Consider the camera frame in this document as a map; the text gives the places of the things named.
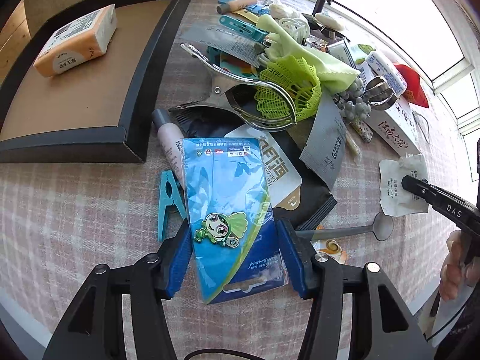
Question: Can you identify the white sachet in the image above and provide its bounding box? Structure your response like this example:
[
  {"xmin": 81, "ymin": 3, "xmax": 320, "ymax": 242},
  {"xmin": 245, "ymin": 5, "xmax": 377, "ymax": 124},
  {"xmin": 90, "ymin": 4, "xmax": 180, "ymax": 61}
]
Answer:
[{"xmin": 379, "ymin": 154, "xmax": 429, "ymax": 217}]

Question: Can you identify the white box red calligraphy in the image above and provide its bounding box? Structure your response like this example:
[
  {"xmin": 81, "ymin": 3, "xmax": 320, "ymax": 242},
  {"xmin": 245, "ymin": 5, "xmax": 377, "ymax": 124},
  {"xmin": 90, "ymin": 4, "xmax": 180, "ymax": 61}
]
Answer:
[{"xmin": 357, "ymin": 59, "xmax": 420, "ymax": 156}]

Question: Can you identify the blue cartoon tissue pack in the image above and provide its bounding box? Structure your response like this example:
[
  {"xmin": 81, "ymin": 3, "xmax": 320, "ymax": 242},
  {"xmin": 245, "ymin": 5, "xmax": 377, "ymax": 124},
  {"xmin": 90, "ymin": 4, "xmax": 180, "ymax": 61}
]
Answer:
[{"xmin": 183, "ymin": 137, "xmax": 288, "ymax": 304}]

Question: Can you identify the person's right hand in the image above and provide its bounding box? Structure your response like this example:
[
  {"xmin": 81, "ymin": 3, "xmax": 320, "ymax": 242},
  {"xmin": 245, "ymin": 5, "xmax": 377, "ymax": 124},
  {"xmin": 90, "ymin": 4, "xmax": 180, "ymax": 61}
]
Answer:
[{"xmin": 439, "ymin": 230, "xmax": 480, "ymax": 302}]

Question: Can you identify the metal spoon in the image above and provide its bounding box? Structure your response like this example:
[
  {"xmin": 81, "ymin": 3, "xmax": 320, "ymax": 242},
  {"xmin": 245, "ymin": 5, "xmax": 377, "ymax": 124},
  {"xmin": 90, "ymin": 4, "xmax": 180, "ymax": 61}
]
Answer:
[{"xmin": 295, "ymin": 212, "xmax": 394, "ymax": 242}]

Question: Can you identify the coffee mate sachet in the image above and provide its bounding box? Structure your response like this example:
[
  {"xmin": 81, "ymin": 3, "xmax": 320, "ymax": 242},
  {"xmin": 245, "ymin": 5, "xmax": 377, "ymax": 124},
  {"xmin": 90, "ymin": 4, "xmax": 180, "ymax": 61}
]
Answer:
[{"xmin": 311, "ymin": 225, "xmax": 348, "ymax": 264}]

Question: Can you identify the red pouch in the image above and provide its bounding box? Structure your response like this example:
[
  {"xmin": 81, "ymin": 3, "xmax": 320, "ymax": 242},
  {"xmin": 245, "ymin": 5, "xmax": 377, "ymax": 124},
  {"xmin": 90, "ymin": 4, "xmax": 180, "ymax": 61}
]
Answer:
[{"xmin": 394, "ymin": 63, "xmax": 429, "ymax": 108}]

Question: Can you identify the grey ball cluster toy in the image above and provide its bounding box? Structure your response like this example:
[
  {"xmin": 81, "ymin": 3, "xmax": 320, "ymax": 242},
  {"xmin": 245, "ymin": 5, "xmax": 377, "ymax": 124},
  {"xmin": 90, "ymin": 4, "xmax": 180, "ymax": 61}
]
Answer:
[{"xmin": 334, "ymin": 78, "xmax": 371, "ymax": 125}]

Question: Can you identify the grey sachet packet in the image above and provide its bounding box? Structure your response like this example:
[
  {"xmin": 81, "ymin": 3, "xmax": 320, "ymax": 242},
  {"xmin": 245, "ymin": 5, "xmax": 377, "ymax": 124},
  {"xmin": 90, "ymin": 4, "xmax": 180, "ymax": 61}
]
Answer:
[
  {"xmin": 300, "ymin": 89, "xmax": 347, "ymax": 190},
  {"xmin": 180, "ymin": 22, "xmax": 260, "ymax": 68}
]

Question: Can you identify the black snack bag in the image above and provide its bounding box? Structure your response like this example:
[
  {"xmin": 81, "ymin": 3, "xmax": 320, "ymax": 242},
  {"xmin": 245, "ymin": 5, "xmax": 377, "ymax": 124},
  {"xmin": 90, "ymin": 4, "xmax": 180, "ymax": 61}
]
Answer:
[{"xmin": 171, "ymin": 107, "xmax": 337, "ymax": 231}]

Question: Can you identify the white blue tube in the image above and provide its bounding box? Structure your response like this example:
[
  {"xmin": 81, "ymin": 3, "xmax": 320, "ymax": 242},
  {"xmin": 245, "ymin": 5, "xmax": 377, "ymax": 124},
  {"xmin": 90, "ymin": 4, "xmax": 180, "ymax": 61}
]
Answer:
[{"xmin": 366, "ymin": 51, "xmax": 408, "ymax": 97}]

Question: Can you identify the blue plastic clothespin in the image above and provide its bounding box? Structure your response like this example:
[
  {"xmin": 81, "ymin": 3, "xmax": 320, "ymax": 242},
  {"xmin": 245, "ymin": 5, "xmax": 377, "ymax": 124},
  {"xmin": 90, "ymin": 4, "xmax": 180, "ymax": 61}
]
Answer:
[{"xmin": 157, "ymin": 170, "xmax": 186, "ymax": 242}]

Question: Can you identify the light green cloth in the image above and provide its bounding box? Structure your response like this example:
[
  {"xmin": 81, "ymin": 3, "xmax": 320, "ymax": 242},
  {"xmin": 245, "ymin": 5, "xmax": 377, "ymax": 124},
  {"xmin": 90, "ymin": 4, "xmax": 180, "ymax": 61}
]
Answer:
[{"xmin": 256, "ymin": 15, "xmax": 360, "ymax": 94}]

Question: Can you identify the green mesh net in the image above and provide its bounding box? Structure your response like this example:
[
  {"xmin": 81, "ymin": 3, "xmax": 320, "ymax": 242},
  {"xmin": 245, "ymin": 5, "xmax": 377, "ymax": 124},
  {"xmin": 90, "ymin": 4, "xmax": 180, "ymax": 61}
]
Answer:
[{"xmin": 255, "ymin": 55, "xmax": 321, "ymax": 121}]

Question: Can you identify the white lotion bottle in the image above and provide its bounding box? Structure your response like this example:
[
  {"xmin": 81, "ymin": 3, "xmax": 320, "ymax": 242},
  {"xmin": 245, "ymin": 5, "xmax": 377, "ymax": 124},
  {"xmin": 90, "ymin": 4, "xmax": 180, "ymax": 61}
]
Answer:
[{"xmin": 151, "ymin": 108, "xmax": 185, "ymax": 189}]

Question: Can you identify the black cardboard tray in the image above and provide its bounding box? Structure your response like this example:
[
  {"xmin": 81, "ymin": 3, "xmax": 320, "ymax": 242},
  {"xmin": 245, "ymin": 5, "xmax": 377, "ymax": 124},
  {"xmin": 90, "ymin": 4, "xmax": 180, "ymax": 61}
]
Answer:
[{"xmin": 1, "ymin": 0, "xmax": 191, "ymax": 164}]

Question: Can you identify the large metal clamp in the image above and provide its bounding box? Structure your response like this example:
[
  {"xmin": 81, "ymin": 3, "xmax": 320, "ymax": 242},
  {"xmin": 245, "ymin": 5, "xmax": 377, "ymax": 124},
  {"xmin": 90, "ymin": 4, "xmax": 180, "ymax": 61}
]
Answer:
[{"xmin": 169, "ymin": 42, "xmax": 298, "ymax": 132}]

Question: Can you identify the grey sachet packet upper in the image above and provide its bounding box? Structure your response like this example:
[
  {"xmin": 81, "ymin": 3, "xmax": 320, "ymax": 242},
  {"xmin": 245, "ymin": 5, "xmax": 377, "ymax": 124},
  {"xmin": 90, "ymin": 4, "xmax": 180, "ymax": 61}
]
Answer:
[{"xmin": 180, "ymin": 22, "xmax": 260, "ymax": 68}]

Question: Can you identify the teal clothespin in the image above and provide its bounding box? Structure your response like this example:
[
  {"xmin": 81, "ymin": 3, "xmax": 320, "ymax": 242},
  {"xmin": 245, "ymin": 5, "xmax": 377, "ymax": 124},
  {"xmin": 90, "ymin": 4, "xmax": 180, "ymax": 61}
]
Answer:
[{"xmin": 219, "ymin": 15, "xmax": 268, "ymax": 43}]

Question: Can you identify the orange tissue pack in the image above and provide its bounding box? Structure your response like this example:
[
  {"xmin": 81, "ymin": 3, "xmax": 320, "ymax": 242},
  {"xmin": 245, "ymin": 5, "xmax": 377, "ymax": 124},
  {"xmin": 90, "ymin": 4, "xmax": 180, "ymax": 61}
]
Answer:
[{"xmin": 33, "ymin": 4, "xmax": 117, "ymax": 77}]

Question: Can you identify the white coiled cable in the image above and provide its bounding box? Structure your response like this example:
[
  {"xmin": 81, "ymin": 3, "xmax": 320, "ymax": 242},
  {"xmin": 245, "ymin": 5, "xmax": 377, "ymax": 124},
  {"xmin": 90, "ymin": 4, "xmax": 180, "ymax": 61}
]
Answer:
[{"xmin": 268, "ymin": 3, "xmax": 312, "ymax": 44}]

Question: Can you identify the wooden handle tool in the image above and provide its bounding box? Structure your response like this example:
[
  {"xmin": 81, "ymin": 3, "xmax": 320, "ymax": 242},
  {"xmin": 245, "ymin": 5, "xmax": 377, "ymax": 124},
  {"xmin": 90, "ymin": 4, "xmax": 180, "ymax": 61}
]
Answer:
[{"xmin": 216, "ymin": 0, "xmax": 257, "ymax": 15}]

